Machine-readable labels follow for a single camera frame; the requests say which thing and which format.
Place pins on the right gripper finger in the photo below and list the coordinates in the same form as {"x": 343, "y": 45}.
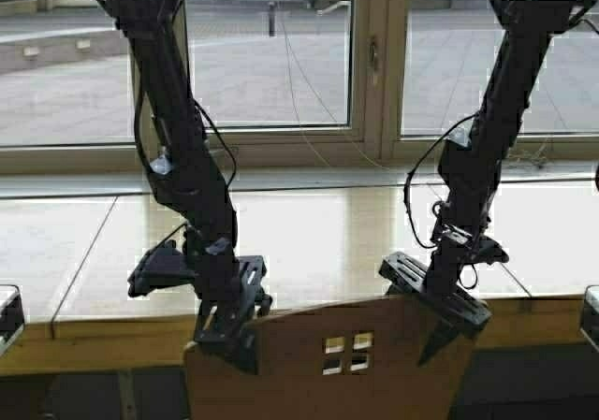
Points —
{"x": 442, "y": 335}

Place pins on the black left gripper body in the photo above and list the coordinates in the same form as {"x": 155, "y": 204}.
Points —
{"x": 230, "y": 291}

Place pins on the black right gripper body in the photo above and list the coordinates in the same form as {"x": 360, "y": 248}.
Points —
{"x": 436, "y": 285}

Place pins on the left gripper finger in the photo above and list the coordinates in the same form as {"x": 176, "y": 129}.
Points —
{"x": 240, "y": 349}

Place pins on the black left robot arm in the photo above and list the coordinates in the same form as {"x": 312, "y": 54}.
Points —
{"x": 185, "y": 178}

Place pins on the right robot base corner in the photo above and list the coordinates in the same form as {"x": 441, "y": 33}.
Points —
{"x": 588, "y": 324}

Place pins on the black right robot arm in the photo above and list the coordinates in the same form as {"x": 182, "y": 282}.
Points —
{"x": 471, "y": 162}

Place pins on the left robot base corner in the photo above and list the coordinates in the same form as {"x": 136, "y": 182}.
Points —
{"x": 12, "y": 316}

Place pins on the long wooden counter table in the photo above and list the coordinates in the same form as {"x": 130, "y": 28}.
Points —
{"x": 71, "y": 256}

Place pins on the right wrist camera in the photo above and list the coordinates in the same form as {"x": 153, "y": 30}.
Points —
{"x": 488, "y": 251}

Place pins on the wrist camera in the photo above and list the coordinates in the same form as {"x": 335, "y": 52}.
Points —
{"x": 164, "y": 266}
{"x": 488, "y": 251}

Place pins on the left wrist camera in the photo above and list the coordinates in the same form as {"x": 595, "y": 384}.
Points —
{"x": 164, "y": 266}

